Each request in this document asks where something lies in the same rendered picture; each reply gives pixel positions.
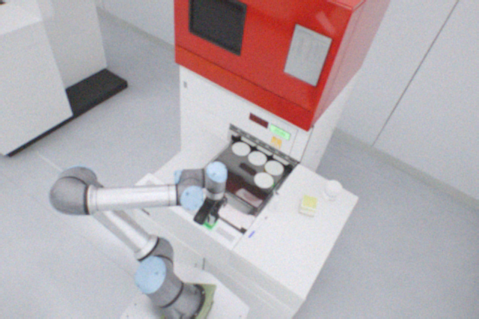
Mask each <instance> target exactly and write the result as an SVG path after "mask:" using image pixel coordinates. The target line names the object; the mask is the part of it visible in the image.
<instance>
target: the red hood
mask: <svg viewBox="0 0 479 319"><path fill-rule="evenodd" d="M390 2H391V0H173V4H174V62H175V63H176V64H179V65H180V66H182V67H185V68H186V69H187V70H190V71H192V72H193V73H196V74H198V75H199V76H202V77H203V78H205V79H207V80H209V81H211V82H212V83H214V84H216V85H218V86H219V87H221V88H223V89H225V90H227V91H229V92H233V93H234V94H236V95H238V96H240V97H242V98H244V99H246V100H248V101H249V102H251V103H253V104H255V105H256V106H259V107H261V108H262V109H264V110H266V111H268V112H270V113H272V114H274V115H276V116H278V117H279V118H281V119H283V120H285V121H287V122H289V123H291V124H293V125H294V126H296V127H298V128H299V129H301V130H304V131H305V132H307V133H308V131H309V130H310V129H311V128H312V127H313V125H315V123H316V122H317V121H318V120H319V118H320V117H321V116H322V114H323V113H324V112H325V111H326V110H327V109H328V107H329V106H330V105H331V104H332V102H333V101H334V100H335V98H336V97H337V96H338V95H339V93H341V92H342V90H343V89H344V88H345V87H346V85H347V84H348V82H349V81H350V80H351V78H353V77H354V75H355V74H356V73H357V72H358V70H359V69H360V68H361V66H362V64H363V62H364V60H365V57H366V55H367V53H368V50H369V48H370V46H371V44H372V42H373V39H374V37H375V35H376V33H377V30H378V28H379V26H380V23H381V22H382V19H383V17H384V16H385V13H386V11H387V9H388V6H389V4H390Z"/></svg>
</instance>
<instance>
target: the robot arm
mask: <svg viewBox="0 0 479 319"><path fill-rule="evenodd" d="M226 179H227V169H226V167H225V165H224V164H222V163H221V162H212V163H210V164H209V165H208V167H207V168H196V169H181V170H175V171H174V184H166V185H151V186H123V187H108V188H105V187H104V186H103V185H102V184H101V183H99V182H98V181H97V176H96V173H95V172H94V170H93V169H92V168H90V167H88V166H86V165H72V166H70V167H68V168H67V169H65V170H64V171H63V172H62V173H61V174H60V176H59V178H58V179H57V180H56V182H55V183H54V184H53V185H52V187H51V189H50V191H49V202H50V204H51V205H52V207H53V208H54V209H55V210H57V211H58V212H59V213H63V214H65V215H69V216H92V217H94V218H95V219H96V220H97V221H98V222H99V223H100V224H102V225H103V226H104V227H105V228H107V229H108V230H109V231H110V232H111V233H113V235H115V236H116V237H117V238H118V239H119V240H122V241H123V242H124V244H125V245H127V246H128V247H129V248H130V249H131V250H132V251H133V252H134V253H133V257H134V259H136V260H137V261H138V262H139V263H140V265H139V266H138V269H137V270H136V272H135V275H134V282H135V285H136V286H137V287H138V289H139V290H140V291H141V292H142V293H143V294H145V295H148V296H149V298H151V299H152V301H154V302H155V303H156V304H157V305H158V306H159V307H161V308H162V310H163V312H164V315H165V317H166V319H190V317H191V316H193V314H194V313H195V312H196V310H197V309H198V307H199V304H200V301H201V292H200V291H199V290H198V289H197V288H195V287H193V286H191V285H188V284H186V283H184V282H182V281H181V280H180V279H179V278H178V277H177V276H176V275H175V274H174V250H173V247H172V245H171V242H170V241H169V240H168V239H166V238H164V237H158V236H157V235H156V234H148V233H147V232H146V231H145V230H144V229H143V228H142V227H141V226H140V225H139V224H138V223H137V222H136V221H135V220H133V219H132V218H131V217H130V216H129V215H128V214H127V213H125V211H124V210H129V209H141V208H152V207H173V206H183V207H184V208H185V209H187V210H197V209H198V208H199V209H198V212H197V213H196V214H195V216H194V218H193V221H194V222H196V223H197V224H199V225H204V224H205V222H206V221H207V222H208V223H209V224H213V223H215V222H217V221H218V219H219V217H220V215H219V214H220V211H219V210H220V209H221V208H222V205H223V208H224V207H225V206H226V205H227V201H228V198H227V197H225V182H226ZM202 188H206V198H205V199H204V191H203V190H202ZM223 198H225V200H223ZM225 202H226V204H225ZM210 215H211V216H210Z"/></svg>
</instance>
